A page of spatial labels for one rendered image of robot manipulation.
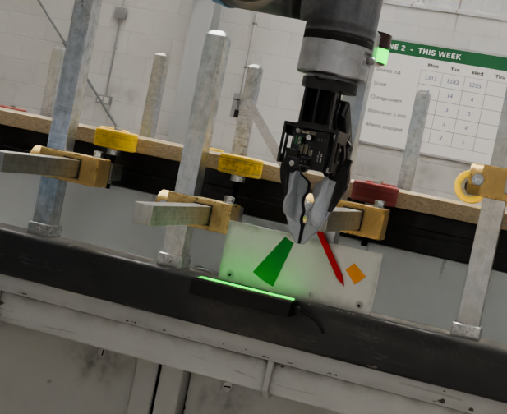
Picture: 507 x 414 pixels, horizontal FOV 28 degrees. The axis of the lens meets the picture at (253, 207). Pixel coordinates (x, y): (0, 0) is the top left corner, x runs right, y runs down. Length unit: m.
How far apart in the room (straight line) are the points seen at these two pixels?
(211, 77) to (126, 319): 0.44
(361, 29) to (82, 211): 0.92
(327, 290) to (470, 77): 7.29
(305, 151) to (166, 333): 0.59
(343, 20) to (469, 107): 7.59
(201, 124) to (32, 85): 8.66
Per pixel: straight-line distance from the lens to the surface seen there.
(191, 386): 2.02
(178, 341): 1.78
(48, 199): 1.84
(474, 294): 1.64
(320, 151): 1.27
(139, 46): 9.86
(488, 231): 1.63
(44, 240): 1.82
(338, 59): 1.28
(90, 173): 1.79
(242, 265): 1.70
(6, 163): 1.59
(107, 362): 2.09
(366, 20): 1.30
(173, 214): 1.55
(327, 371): 1.70
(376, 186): 1.77
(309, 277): 1.67
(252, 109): 1.63
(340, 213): 1.48
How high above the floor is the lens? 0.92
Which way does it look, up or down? 3 degrees down
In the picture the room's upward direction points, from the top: 11 degrees clockwise
